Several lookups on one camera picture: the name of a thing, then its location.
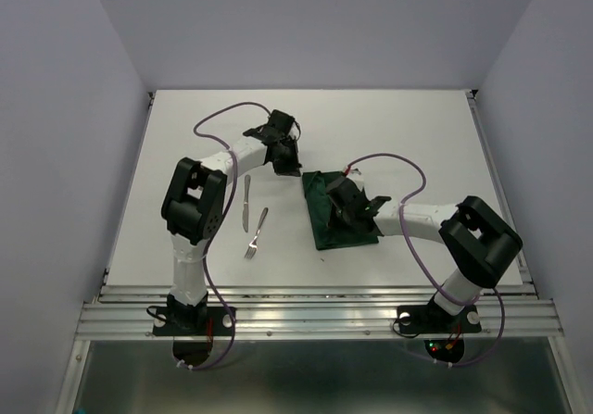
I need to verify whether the dark green cloth napkin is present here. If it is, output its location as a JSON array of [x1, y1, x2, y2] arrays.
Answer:
[[301, 170, 379, 251]]

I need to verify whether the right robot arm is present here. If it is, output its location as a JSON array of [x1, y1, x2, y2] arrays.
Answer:
[[326, 175, 524, 331]]

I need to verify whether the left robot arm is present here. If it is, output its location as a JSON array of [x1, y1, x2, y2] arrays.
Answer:
[[161, 109, 301, 334]]

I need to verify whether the silver table knife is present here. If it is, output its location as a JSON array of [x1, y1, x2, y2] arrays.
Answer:
[[242, 174, 251, 233]]

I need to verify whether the silver fork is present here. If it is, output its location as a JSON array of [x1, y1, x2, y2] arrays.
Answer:
[[245, 207, 269, 260]]

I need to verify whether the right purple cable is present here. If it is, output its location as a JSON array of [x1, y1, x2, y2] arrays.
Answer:
[[342, 152, 506, 370]]

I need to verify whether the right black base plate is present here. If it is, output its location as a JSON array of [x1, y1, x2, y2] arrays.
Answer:
[[396, 302, 482, 335]]

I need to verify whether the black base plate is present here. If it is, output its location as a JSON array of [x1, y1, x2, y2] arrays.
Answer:
[[396, 302, 482, 335], [146, 306, 233, 337]]

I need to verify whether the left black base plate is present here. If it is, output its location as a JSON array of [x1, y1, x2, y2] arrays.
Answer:
[[146, 306, 233, 337]]

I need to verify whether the aluminium frame rail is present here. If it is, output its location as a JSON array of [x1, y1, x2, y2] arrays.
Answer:
[[57, 90, 581, 413]]

